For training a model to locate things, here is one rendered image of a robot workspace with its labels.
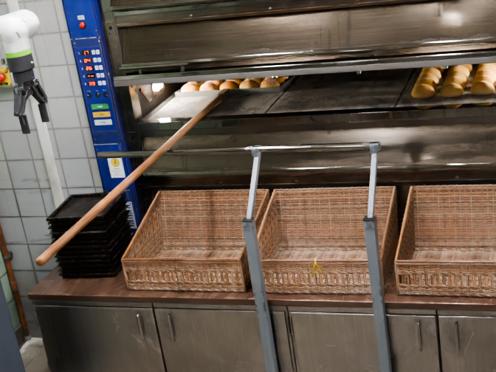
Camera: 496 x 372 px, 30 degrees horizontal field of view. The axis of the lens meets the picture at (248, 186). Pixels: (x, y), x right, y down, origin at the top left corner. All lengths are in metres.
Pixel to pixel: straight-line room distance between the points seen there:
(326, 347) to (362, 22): 1.33
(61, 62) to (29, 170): 0.62
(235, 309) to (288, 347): 0.27
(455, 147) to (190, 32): 1.24
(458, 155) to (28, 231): 2.20
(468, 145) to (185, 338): 1.45
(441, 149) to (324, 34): 0.68
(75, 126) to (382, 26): 1.54
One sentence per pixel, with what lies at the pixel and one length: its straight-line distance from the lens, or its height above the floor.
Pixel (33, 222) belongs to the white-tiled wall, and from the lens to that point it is 4.80.
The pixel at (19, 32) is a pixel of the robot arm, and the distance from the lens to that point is 3.36.
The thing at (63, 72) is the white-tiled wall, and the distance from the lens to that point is 4.40.
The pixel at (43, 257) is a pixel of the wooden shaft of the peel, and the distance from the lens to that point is 3.02.
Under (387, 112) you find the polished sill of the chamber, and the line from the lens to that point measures 3.94.
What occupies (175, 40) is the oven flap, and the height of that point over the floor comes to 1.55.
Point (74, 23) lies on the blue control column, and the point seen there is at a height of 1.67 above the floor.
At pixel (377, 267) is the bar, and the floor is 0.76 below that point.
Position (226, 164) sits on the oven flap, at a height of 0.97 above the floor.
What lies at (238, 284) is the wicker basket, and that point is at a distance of 3.86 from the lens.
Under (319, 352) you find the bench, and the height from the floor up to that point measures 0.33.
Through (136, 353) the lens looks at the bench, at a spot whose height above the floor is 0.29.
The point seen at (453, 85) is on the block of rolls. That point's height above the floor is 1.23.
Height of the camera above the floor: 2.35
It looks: 21 degrees down
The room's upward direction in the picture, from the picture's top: 9 degrees counter-clockwise
